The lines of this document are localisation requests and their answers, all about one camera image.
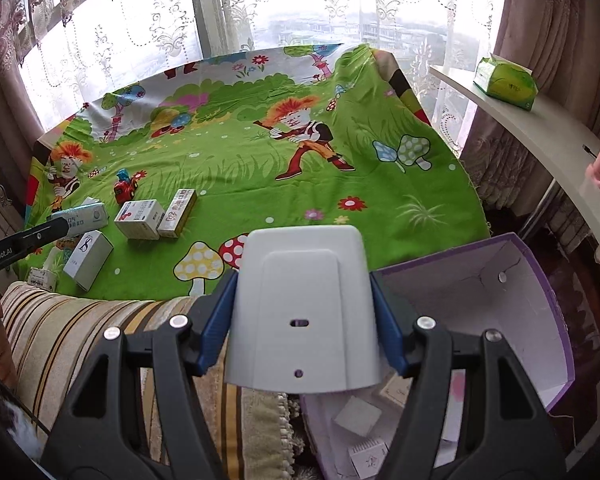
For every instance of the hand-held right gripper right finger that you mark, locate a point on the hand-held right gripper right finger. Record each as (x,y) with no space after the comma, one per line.
(387,325)

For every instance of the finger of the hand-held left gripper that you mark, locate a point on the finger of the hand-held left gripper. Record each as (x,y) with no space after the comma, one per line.
(45,232)

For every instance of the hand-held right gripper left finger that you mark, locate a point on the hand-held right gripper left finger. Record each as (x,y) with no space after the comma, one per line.
(215,325)

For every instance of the small white printed box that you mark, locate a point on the small white printed box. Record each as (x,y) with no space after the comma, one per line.
(42,277)

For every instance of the teal and white box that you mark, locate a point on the teal and white box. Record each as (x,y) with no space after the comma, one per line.
(87,215)

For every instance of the white box with black emblem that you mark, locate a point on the white box with black emblem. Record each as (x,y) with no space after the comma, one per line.
(87,260)

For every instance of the white box with ornament print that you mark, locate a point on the white box with ornament print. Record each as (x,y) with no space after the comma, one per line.
(399,391)

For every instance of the white plastic cover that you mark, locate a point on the white plastic cover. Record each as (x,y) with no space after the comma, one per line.
(300,310)

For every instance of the plain white square box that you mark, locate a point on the plain white square box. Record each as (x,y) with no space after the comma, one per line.
(357,415)

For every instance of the white medicine box blue label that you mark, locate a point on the white medicine box blue label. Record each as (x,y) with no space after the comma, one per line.
(140,217)

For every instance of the purple cardboard box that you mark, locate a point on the purple cardboard box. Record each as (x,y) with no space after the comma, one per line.
(505,320)

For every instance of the long white medicine box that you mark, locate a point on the long white medicine box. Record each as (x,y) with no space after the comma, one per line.
(177,212)

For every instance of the small white patterned box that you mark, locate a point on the small white patterned box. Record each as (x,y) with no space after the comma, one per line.
(367,455)

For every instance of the striped cushion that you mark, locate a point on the striped cushion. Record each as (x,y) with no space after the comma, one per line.
(105,320)

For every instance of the brown drape curtain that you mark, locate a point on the brown drape curtain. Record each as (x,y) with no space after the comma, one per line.
(540,10)
(5,110)

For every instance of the white fluffy fabric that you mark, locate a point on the white fluffy fabric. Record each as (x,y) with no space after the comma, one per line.
(15,420)

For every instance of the green cartoon printed cloth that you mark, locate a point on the green cartoon printed cloth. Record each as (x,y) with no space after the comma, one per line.
(255,160)

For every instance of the metal shelf leg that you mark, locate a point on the metal shelf leg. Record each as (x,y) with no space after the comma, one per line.
(542,207)

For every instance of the white lace curtain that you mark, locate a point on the white lace curtain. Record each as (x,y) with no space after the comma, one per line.
(145,20)

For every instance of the white curved shelf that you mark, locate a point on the white curved shelf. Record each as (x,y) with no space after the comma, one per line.
(555,130)

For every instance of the black pen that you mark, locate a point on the black pen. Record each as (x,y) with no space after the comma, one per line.
(591,151)

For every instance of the green tissue pack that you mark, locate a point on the green tissue pack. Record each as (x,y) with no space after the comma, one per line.
(505,82)

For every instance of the window frame post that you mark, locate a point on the window frame post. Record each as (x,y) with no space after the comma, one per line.
(205,10)

